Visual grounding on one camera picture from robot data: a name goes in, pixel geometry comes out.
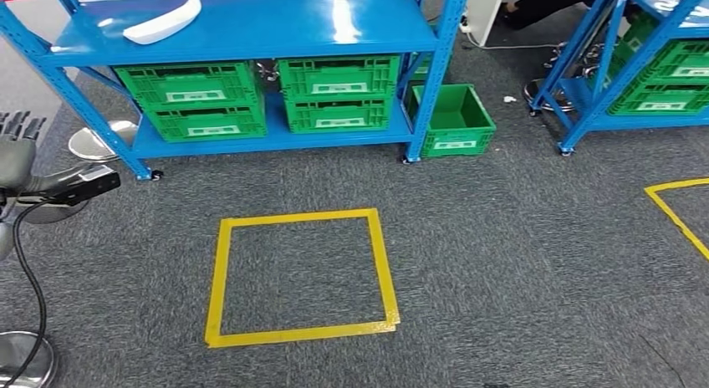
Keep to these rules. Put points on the chrome round stool base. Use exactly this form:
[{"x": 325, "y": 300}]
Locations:
[{"x": 559, "y": 103}]

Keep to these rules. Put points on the white paper scrap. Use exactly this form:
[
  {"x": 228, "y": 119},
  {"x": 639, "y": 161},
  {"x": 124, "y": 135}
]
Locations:
[{"x": 509, "y": 99}]

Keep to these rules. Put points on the open empty green crate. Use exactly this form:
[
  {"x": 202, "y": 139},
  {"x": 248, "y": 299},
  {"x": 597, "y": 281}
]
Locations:
[{"x": 454, "y": 114}]

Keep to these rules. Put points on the person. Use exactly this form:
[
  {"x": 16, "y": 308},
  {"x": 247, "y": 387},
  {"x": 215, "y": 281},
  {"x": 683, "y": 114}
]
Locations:
[{"x": 543, "y": 6}]

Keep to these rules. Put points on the chrome stanchion post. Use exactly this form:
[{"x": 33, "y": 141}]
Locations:
[
  {"x": 94, "y": 144},
  {"x": 22, "y": 363}
]

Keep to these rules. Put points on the white curved plastic part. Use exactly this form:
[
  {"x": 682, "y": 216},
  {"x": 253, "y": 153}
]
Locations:
[{"x": 160, "y": 22}]

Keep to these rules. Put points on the chrome stool frame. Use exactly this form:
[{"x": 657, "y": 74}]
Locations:
[{"x": 559, "y": 58}]

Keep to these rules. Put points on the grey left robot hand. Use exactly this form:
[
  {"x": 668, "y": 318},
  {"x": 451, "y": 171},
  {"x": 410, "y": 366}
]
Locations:
[{"x": 16, "y": 158}]

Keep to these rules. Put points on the blue metal shelf rack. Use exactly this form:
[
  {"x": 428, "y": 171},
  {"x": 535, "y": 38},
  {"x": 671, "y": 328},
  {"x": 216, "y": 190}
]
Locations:
[
  {"x": 249, "y": 25},
  {"x": 637, "y": 122}
]

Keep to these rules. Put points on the white power strip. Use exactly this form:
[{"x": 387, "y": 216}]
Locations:
[{"x": 465, "y": 24}]

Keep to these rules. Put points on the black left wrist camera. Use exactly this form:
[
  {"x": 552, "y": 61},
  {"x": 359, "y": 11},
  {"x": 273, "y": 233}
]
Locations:
[{"x": 94, "y": 186}]

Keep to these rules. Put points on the yellow tape floor square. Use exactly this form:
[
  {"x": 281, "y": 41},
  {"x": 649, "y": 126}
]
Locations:
[
  {"x": 216, "y": 274},
  {"x": 673, "y": 214}
]

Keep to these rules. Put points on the white cabinet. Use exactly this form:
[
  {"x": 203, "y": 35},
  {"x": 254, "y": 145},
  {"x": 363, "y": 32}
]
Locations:
[{"x": 484, "y": 14}]

